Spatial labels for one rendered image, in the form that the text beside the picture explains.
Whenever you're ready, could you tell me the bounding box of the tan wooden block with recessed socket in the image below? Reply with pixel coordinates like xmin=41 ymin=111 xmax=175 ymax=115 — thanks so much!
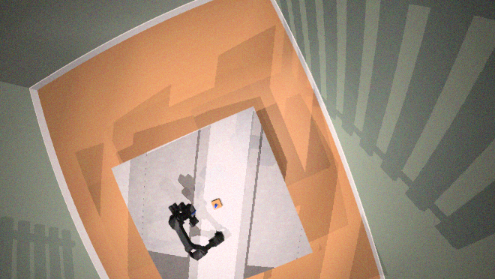
xmin=211 ymin=198 xmax=223 ymax=210

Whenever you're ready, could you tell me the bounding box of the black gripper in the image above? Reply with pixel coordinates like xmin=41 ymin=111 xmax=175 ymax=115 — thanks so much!
xmin=178 ymin=202 xmax=199 ymax=227

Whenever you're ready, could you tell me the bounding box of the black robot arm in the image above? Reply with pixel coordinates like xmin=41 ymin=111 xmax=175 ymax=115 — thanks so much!
xmin=168 ymin=203 xmax=225 ymax=261

